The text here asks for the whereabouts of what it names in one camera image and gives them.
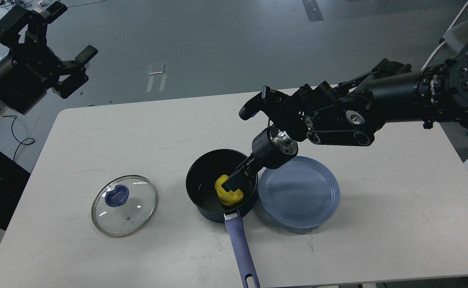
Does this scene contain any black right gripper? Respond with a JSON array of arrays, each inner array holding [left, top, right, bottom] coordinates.
[[223, 125, 298, 192]]

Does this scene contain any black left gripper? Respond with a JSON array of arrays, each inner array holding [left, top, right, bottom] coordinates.
[[0, 1, 98, 114]]

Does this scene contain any yellow potato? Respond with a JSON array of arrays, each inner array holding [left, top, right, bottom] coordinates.
[[214, 174, 244, 207]]

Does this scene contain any glass pot lid blue knob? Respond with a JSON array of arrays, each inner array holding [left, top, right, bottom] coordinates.
[[91, 175, 158, 237]]

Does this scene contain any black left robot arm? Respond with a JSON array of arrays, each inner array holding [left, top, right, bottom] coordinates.
[[0, 1, 98, 119]]

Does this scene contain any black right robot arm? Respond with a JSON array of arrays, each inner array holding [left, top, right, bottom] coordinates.
[[222, 25, 468, 192]]

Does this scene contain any dark blue saucepan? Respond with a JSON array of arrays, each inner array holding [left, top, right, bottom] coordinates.
[[185, 149, 261, 288]]

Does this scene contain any blue round plate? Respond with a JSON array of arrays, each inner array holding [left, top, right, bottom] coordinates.
[[258, 156, 341, 230]]

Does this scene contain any black floor cable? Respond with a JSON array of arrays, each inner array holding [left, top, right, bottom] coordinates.
[[2, 115, 36, 162]]

